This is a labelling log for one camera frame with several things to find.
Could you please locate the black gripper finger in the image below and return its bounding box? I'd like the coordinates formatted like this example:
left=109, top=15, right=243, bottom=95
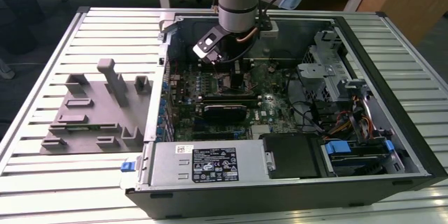
left=229, top=60, right=246, bottom=90

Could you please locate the metal socket cover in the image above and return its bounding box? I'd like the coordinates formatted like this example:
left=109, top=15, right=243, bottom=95
left=247, top=60, right=269, bottom=91

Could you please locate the CPU socket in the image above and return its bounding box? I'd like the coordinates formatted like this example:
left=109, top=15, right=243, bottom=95
left=215, top=72, right=255, bottom=96

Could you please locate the black RAM slot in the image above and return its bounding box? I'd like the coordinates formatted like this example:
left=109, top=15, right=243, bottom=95
left=199, top=100, right=261, bottom=108
left=199, top=93, right=261, bottom=102
left=198, top=64, right=255, bottom=72
left=198, top=59, right=255, bottom=66

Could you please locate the green motherboard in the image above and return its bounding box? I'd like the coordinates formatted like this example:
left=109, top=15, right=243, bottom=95
left=166, top=56, right=301, bottom=142

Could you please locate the small silver heatsink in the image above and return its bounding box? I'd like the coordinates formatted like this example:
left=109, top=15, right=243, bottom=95
left=249, top=125, right=271, bottom=134

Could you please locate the metal drive cage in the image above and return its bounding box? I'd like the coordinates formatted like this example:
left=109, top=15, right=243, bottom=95
left=295, top=31, right=354, bottom=104

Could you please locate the black disk bay cover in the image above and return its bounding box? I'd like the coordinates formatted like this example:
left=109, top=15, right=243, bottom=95
left=259, top=132, right=327, bottom=180

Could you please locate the silver power supply unit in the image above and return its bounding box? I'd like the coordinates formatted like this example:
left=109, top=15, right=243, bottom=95
left=137, top=140, right=271, bottom=190

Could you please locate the hard disk in blue carrier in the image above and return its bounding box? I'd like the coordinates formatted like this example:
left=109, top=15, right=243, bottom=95
left=323, top=139, right=395, bottom=178

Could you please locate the grey parts rack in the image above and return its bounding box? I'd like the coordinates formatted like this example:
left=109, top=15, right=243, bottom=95
left=38, top=58, right=154, bottom=155

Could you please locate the green RAM stick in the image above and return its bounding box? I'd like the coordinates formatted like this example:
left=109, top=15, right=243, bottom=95
left=65, top=125, right=114, bottom=132

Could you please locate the black PC case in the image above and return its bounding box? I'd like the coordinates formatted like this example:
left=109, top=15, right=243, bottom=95
left=118, top=8, right=448, bottom=219

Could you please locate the black office chair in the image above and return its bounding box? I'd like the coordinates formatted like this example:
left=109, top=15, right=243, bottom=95
left=0, top=0, right=47, bottom=80

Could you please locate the black cable brass end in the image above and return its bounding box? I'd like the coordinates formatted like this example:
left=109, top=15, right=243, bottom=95
left=234, top=27, right=258, bottom=44

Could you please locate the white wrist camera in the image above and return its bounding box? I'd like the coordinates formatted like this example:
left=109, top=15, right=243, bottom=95
left=191, top=26, right=225, bottom=65

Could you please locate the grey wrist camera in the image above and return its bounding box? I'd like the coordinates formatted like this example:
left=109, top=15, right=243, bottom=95
left=258, top=22, right=279, bottom=38

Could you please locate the black cable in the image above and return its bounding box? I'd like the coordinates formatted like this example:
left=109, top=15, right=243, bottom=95
left=283, top=68, right=322, bottom=133

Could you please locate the coloured wire bundle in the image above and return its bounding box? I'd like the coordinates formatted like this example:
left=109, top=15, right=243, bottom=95
left=323, top=98, right=373, bottom=141

